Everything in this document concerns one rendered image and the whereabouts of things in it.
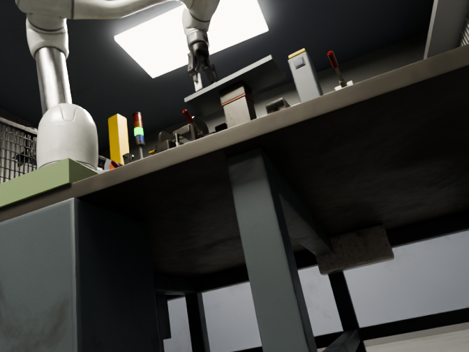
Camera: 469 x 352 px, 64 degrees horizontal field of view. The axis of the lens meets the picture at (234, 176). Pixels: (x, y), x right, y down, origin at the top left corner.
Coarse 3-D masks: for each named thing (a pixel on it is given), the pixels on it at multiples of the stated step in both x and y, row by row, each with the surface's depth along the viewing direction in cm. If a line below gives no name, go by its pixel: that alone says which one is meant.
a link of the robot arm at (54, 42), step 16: (32, 32) 138; (48, 32) 139; (64, 32) 144; (32, 48) 139; (48, 48) 139; (64, 48) 143; (48, 64) 136; (64, 64) 141; (48, 80) 133; (64, 80) 137; (48, 96) 131; (64, 96) 133
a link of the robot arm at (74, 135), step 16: (48, 112) 106; (64, 112) 106; (80, 112) 108; (48, 128) 102; (64, 128) 102; (80, 128) 105; (48, 144) 100; (64, 144) 100; (80, 144) 102; (96, 144) 109; (48, 160) 99; (80, 160) 101; (96, 160) 107
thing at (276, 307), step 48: (240, 192) 74; (288, 192) 94; (288, 240) 74; (336, 240) 178; (384, 240) 171; (192, 288) 220; (288, 288) 66; (336, 288) 198; (192, 336) 217; (288, 336) 63; (336, 336) 192; (384, 336) 185
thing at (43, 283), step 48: (0, 240) 85; (48, 240) 81; (96, 240) 85; (144, 240) 104; (0, 288) 81; (48, 288) 77; (96, 288) 80; (144, 288) 97; (0, 336) 77; (48, 336) 73; (96, 336) 76; (144, 336) 91
